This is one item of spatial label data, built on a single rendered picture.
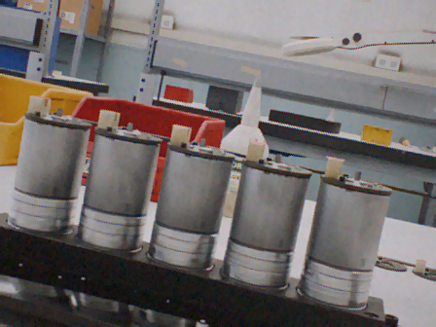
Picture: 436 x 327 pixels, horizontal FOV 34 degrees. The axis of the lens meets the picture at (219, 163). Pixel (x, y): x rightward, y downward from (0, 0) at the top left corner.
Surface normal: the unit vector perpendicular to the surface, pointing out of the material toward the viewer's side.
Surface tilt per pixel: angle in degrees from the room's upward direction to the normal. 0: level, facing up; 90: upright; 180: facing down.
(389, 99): 90
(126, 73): 90
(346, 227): 90
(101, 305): 0
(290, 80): 90
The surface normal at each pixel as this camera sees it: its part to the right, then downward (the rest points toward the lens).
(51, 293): 0.19, -0.98
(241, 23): -0.19, 0.07
